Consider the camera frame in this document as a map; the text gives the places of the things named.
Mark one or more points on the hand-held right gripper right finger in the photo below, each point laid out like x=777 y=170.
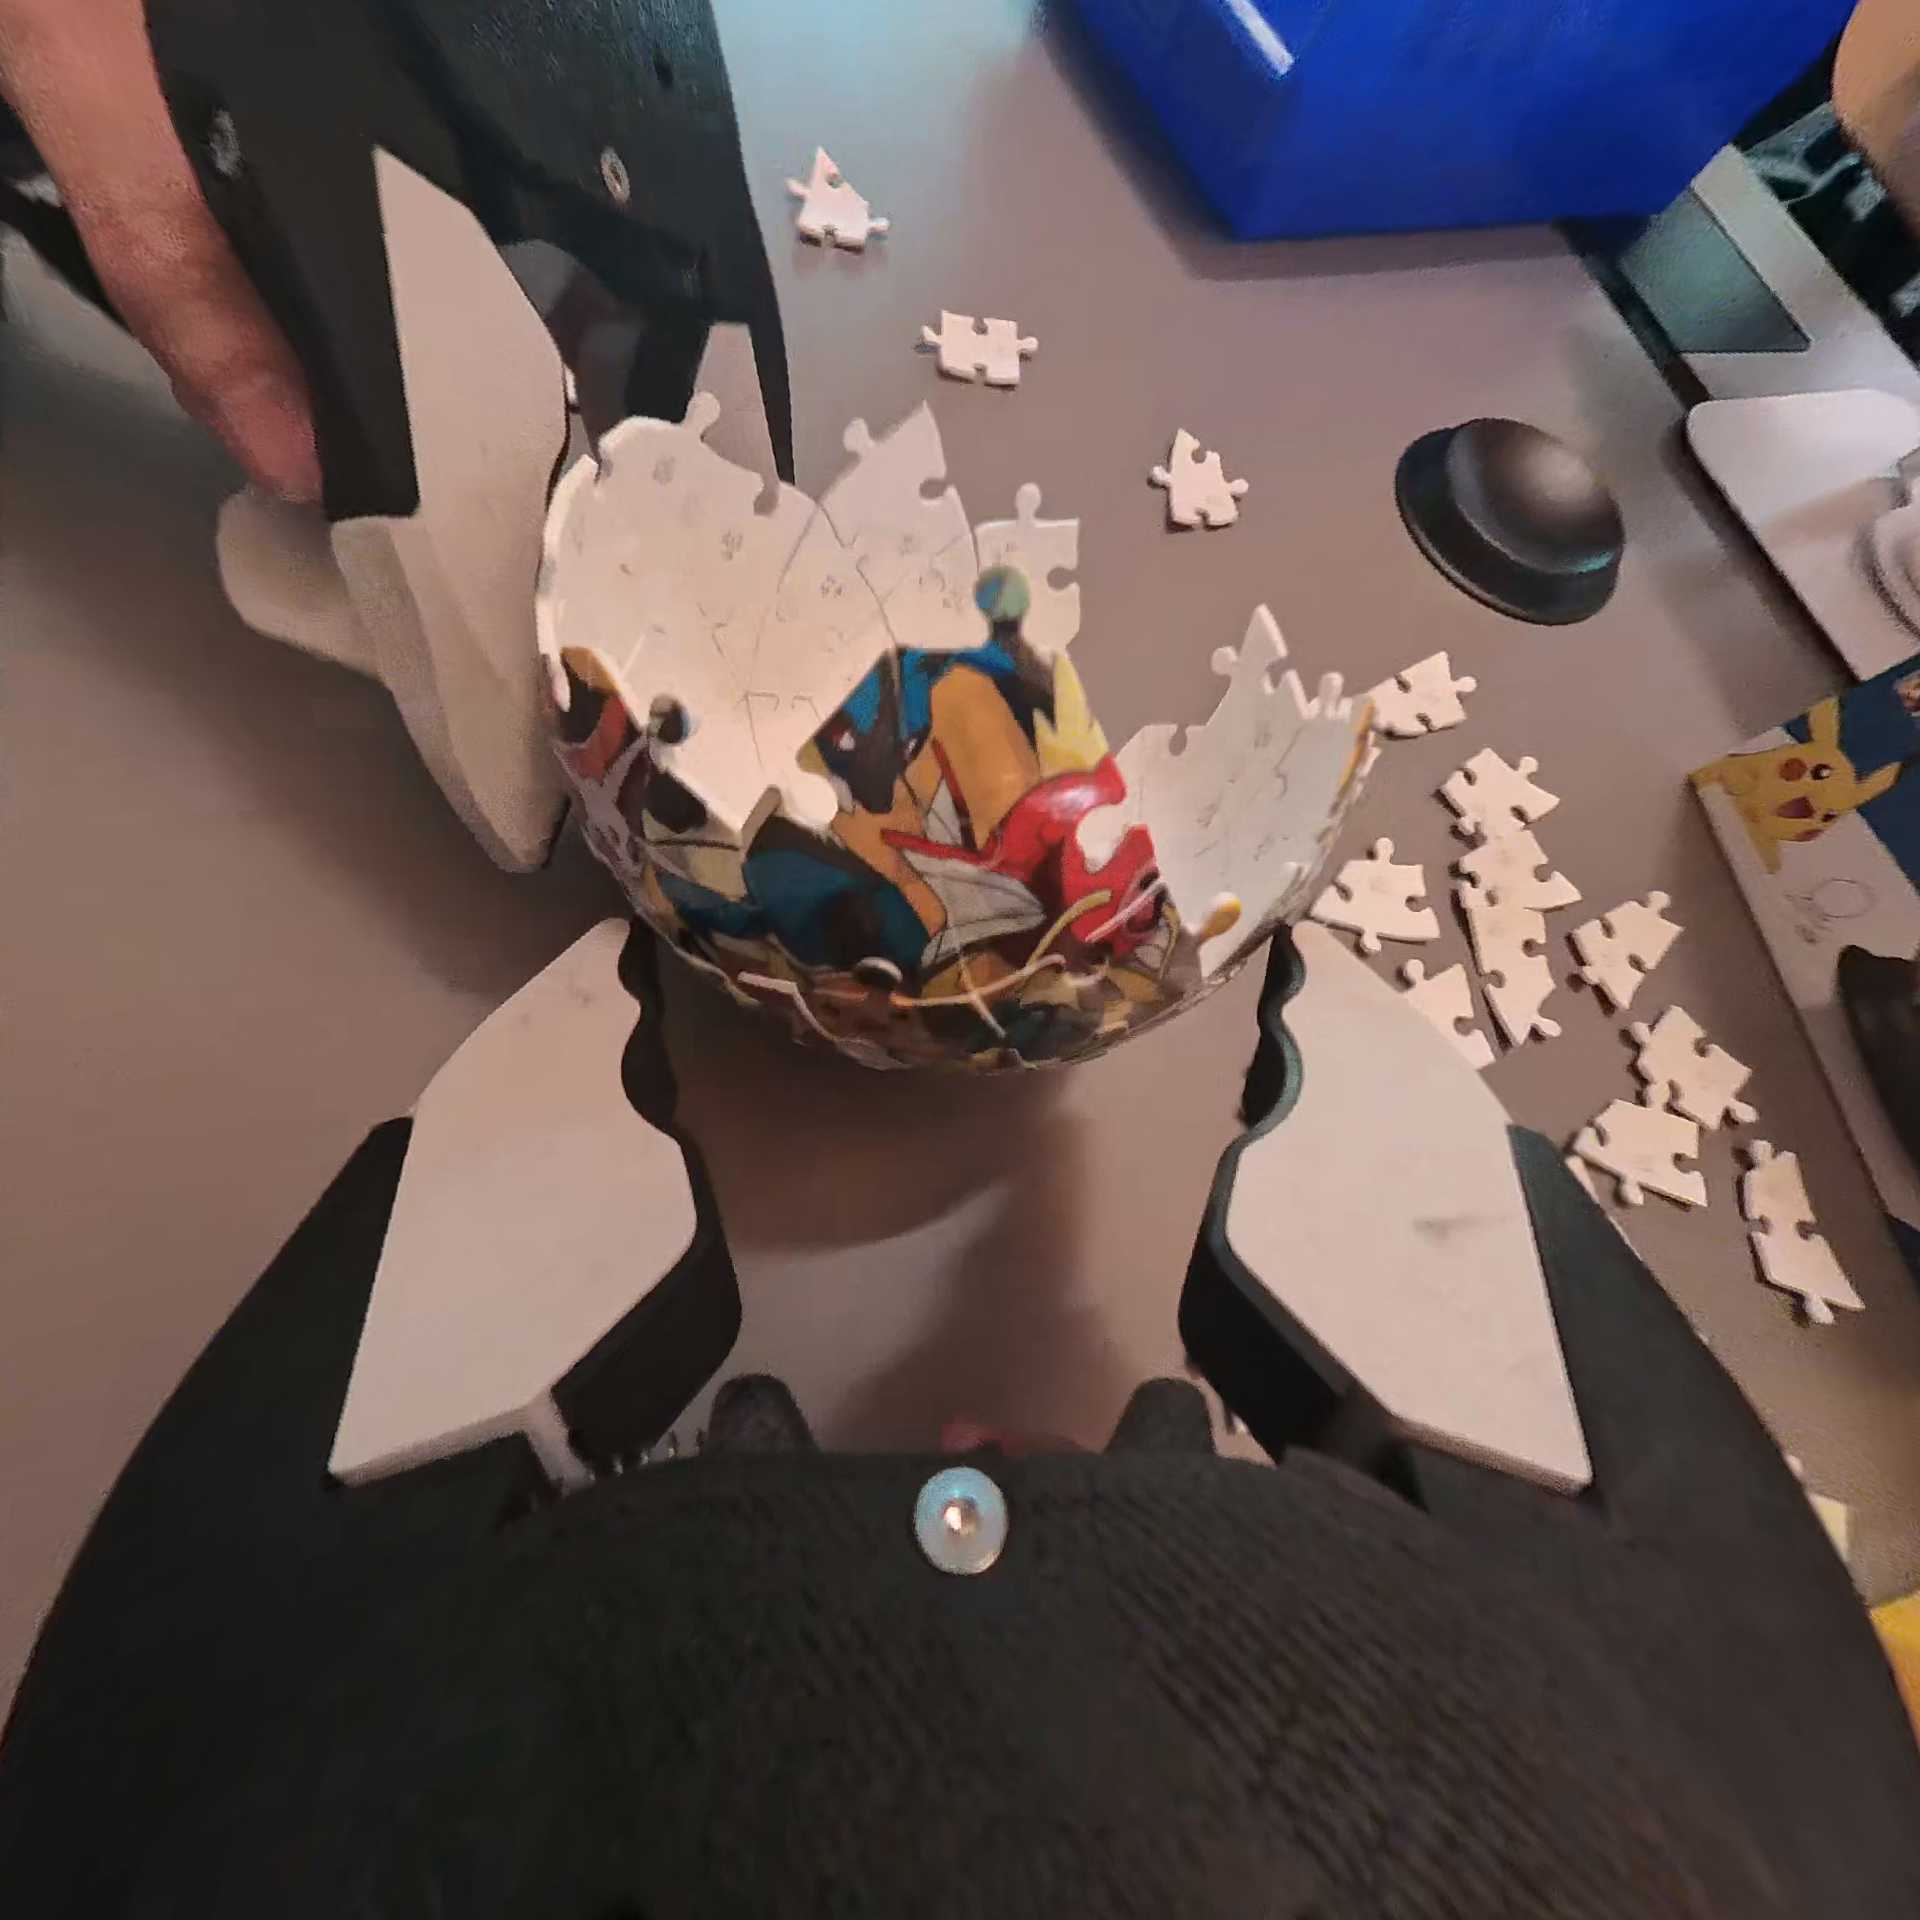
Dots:
x=1394 y=1231

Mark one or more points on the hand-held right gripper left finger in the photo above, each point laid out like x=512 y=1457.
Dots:
x=524 y=1200

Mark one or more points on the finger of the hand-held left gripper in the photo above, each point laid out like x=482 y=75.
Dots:
x=278 y=562
x=464 y=451

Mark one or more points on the colourful cartoon puzzle ball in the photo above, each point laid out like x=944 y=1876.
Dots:
x=961 y=868

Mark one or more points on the pile of white puzzle pieces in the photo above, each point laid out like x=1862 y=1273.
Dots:
x=1517 y=868

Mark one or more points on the blue and yellow puzzle box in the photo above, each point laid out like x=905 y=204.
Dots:
x=1800 y=780

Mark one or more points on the black round ball stand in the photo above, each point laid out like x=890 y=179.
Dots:
x=1517 y=516

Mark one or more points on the person's left hand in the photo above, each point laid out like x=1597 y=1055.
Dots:
x=165 y=254

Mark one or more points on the white jigsaw piece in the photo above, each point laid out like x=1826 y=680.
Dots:
x=833 y=202
x=980 y=347
x=1197 y=482

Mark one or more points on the silver monitor stand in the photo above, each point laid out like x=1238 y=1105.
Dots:
x=1800 y=481

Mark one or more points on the blue plastic bin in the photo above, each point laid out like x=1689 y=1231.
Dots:
x=1424 y=106

